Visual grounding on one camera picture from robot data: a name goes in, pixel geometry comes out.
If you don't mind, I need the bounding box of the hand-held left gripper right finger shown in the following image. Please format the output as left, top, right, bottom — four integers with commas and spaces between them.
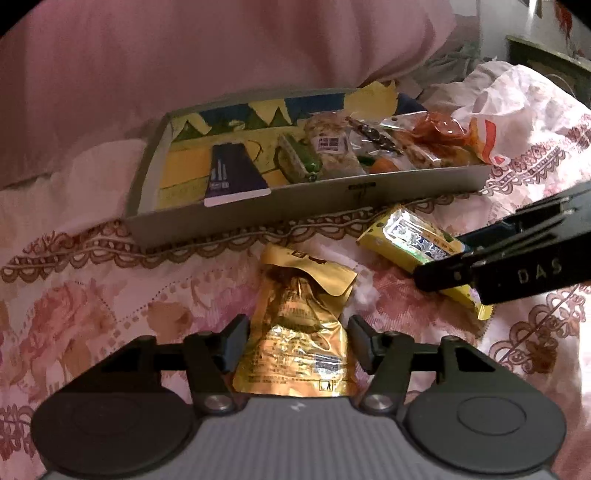
348, 314, 500, 414

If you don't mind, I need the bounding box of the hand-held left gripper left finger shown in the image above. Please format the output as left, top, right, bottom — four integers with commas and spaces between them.
98, 313, 251, 414

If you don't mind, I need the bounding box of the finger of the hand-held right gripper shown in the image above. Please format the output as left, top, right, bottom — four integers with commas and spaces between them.
412, 249, 491, 293
454, 184, 591, 254

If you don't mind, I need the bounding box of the yellow snack bar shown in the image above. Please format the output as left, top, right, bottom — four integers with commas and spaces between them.
356, 205, 496, 322

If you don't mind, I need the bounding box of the gold foil packet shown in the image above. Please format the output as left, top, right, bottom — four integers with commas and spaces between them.
231, 243, 360, 398

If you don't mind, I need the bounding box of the clear rice cracker packet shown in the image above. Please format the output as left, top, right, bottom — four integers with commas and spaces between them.
383, 124, 484, 169

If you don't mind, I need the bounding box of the small orange fruit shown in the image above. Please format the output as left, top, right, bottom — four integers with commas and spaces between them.
368, 156, 403, 175

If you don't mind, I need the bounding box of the orange snack packet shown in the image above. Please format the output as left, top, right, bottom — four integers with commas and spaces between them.
410, 110, 513, 168

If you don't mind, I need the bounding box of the grey tray cartoon lining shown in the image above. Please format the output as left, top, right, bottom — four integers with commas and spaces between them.
124, 86, 493, 250

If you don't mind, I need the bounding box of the dark snack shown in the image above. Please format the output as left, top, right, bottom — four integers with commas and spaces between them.
345, 113, 413, 154

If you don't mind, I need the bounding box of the dark purple packet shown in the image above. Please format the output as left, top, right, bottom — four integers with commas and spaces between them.
203, 143, 271, 208

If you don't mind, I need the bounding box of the clear oat bar packet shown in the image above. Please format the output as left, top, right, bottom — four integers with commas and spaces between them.
302, 114, 366, 179

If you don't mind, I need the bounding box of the green stick packet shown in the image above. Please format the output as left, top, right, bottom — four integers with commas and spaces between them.
276, 133, 324, 182

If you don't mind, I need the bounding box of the floral bedsheet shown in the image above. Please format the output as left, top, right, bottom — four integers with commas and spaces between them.
0, 60, 591, 480

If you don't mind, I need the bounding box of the dark wooden furniture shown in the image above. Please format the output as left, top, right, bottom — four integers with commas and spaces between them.
505, 34, 591, 100

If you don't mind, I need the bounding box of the green cloth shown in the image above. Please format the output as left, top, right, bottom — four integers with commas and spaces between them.
414, 39, 496, 100

